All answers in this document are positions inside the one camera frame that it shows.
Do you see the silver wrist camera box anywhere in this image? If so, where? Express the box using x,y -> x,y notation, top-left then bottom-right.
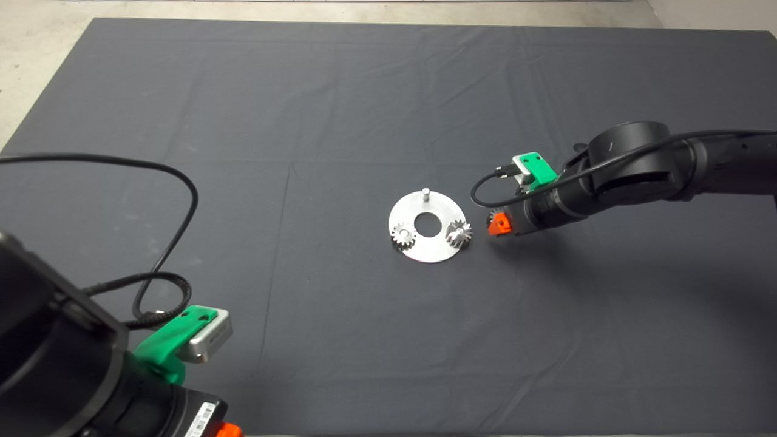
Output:
512,153 -> 541,183
181,308 -> 234,364

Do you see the braided black left arm cable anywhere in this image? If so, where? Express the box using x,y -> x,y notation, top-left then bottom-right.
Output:
82,271 -> 192,332

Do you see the black left camera cable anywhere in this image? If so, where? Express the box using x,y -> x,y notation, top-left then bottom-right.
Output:
0,154 -> 200,322

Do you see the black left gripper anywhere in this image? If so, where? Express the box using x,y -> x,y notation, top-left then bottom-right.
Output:
137,381 -> 245,437

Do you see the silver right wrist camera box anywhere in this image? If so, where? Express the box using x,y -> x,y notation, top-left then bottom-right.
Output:
512,153 -> 541,183

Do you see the round metal plate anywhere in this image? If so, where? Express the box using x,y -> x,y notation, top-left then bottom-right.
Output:
388,188 -> 467,264

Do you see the black right camera cable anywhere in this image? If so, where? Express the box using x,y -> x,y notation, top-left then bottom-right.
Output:
470,129 -> 777,208

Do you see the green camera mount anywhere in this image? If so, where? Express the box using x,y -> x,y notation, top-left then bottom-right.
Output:
133,305 -> 219,385
523,152 -> 558,192

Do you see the green left camera mount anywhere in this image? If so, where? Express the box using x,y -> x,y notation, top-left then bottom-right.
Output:
133,305 -> 219,385

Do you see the green right camera mount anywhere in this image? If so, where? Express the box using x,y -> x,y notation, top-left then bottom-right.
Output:
523,152 -> 558,192

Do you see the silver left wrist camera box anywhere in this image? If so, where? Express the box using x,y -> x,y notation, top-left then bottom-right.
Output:
181,308 -> 234,364

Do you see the black camera cable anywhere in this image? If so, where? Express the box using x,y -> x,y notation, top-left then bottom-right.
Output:
0,154 -> 200,322
470,129 -> 777,208

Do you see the dark grey table cloth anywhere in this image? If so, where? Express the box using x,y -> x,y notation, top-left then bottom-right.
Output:
0,17 -> 777,437

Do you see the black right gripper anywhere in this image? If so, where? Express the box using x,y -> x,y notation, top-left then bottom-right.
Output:
488,185 -> 582,238

